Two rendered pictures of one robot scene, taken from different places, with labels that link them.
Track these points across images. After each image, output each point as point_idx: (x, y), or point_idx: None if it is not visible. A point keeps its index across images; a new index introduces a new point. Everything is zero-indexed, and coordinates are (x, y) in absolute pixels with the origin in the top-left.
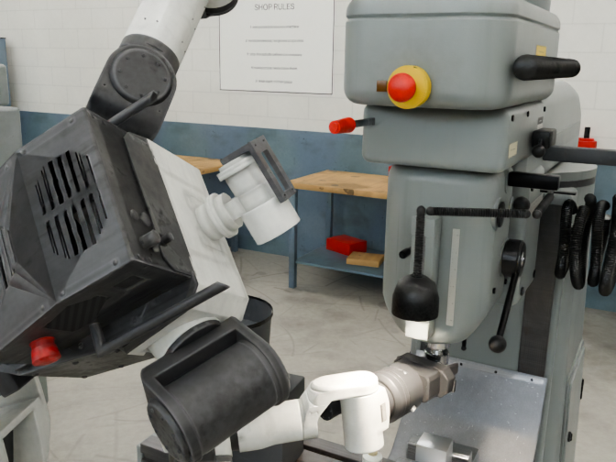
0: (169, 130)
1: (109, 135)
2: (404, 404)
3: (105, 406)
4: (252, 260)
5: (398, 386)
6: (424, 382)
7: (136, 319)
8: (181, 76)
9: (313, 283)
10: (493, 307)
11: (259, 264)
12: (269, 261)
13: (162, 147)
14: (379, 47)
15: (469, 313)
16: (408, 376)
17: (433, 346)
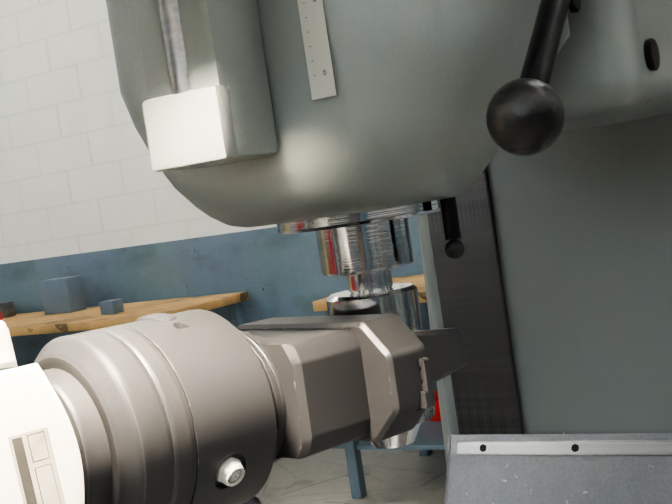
0: (123, 263)
1: None
2: (159, 440)
3: None
4: (289, 464)
5: (123, 364)
6: (285, 369)
7: None
8: (131, 168)
9: (399, 485)
10: (629, 252)
11: (302, 468)
12: (320, 461)
13: (116, 293)
14: None
15: (392, 24)
16: (191, 336)
17: (340, 261)
